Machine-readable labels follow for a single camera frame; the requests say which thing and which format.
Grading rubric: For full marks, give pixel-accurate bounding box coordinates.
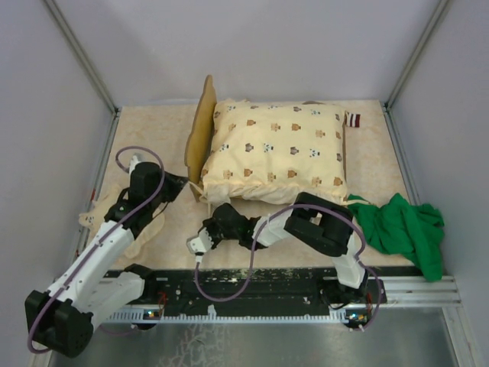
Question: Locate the wooden pet bed frame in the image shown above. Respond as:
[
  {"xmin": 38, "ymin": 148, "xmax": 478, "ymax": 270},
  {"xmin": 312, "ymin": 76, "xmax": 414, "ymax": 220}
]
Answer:
[{"xmin": 182, "ymin": 74, "xmax": 349, "ymax": 203}]

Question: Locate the cream animal print cushion cover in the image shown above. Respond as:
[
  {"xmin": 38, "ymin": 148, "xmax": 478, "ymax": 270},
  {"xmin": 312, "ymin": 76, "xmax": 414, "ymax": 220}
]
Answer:
[{"xmin": 188, "ymin": 98, "xmax": 370, "ymax": 215}]

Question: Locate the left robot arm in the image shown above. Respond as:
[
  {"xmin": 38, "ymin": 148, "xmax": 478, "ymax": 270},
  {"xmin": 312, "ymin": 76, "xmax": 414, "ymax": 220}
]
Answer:
[{"xmin": 24, "ymin": 161, "xmax": 189, "ymax": 358}]

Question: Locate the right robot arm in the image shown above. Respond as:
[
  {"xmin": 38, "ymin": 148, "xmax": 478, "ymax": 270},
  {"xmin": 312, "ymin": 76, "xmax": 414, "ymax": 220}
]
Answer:
[{"xmin": 186, "ymin": 192, "xmax": 368, "ymax": 303}]

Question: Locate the small cream animal pillow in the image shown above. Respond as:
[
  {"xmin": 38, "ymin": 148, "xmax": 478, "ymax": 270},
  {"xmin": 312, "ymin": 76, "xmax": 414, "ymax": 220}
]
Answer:
[{"xmin": 78, "ymin": 183, "xmax": 166, "ymax": 258}]

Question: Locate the brown striped sock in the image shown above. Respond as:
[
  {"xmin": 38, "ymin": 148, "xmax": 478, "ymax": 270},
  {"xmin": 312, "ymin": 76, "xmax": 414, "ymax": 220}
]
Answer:
[{"xmin": 344, "ymin": 112, "xmax": 361, "ymax": 128}]

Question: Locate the green cloth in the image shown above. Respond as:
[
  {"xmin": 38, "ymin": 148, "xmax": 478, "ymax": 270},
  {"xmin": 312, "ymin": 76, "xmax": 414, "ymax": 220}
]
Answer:
[{"xmin": 348, "ymin": 193, "xmax": 445, "ymax": 282}]

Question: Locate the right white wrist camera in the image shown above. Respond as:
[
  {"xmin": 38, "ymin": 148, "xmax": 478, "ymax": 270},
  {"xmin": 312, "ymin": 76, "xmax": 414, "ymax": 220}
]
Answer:
[{"xmin": 186, "ymin": 230, "xmax": 213, "ymax": 263}]

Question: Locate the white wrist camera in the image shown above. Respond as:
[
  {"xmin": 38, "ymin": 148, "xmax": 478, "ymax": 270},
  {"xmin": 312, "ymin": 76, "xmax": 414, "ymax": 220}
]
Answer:
[
  {"xmin": 127, "ymin": 153, "xmax": 145, "ymax": 174},
  {"xmin": 186, "ymin": 230, "xmax": 213, "ymax": 263}
]

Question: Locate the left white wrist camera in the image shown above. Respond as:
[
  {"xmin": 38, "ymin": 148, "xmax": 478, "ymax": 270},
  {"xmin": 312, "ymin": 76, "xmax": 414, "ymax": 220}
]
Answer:
[{"xmin": 127, "ymin": 153, "xmax": 145, "ymax": 174}]

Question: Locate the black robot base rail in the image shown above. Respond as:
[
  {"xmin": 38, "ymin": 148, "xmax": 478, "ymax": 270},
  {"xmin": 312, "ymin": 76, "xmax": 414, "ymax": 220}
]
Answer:
[{"xmin": 95, "ymin": 267, "xmax": 459, "ymax": 330}]

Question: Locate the left aluminium frame post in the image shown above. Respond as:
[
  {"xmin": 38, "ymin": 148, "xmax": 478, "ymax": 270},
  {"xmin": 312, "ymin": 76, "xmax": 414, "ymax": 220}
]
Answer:
[{"xmin": 41, "ymin": 0, "xmax": 119, "ymax": 115}]

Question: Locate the aluminium frame post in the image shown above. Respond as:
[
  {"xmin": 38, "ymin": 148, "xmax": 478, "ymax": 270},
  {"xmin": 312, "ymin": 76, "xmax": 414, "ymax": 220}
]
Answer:
[
  {"xmin": 384, "ymin": 0, "xmax": 454, "ymax": 112},
  {"xmin": 41, "ymin": 0, "xmax": 119, "ymax": 115}
]

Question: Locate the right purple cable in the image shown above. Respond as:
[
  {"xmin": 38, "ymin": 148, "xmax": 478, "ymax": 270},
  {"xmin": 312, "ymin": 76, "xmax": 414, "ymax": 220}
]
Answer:
[{"xmin": 194, "ymin": 206, "xmax": 385, "ymax": 333}]

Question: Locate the purple cable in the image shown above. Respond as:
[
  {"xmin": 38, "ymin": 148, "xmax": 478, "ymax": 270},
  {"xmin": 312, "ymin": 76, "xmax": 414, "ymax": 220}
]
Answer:
[
  {"xmin": 194, "ymin": 206, "xmax": 385, "ymax": 333},
  {"xmin": 26, "ymin": 145, "xmax": 166, "ymax": 355}
]

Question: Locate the right aluminium frame post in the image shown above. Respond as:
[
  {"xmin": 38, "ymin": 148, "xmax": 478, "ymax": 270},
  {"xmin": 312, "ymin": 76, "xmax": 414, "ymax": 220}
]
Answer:
[{"xmin": 384, "ymin": 0, "xmax": 454, "ymax": 112}]

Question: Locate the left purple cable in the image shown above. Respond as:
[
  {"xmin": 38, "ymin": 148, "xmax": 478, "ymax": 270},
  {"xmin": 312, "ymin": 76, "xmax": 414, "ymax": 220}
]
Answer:
[{"xmin": 26, "ymin": 145, "xmax": 166, "ymax": 355}]

